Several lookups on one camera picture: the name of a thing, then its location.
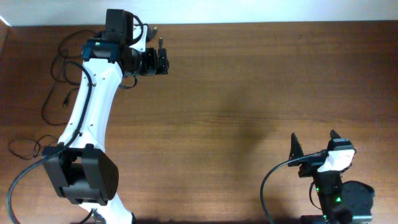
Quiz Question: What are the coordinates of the black USB cable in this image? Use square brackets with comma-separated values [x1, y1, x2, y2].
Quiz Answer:
[57, 26, 164, 60]

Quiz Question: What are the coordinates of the black thin cable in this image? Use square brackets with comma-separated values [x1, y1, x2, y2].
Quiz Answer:
[7, 134, 59, 161]
[40, 49, 82, 127]

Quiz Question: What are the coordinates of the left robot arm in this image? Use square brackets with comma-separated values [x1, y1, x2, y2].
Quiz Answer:
[42, 9, 169, 223]

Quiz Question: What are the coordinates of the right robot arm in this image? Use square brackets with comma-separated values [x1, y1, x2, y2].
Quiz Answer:
[289, 130, 375, 223]

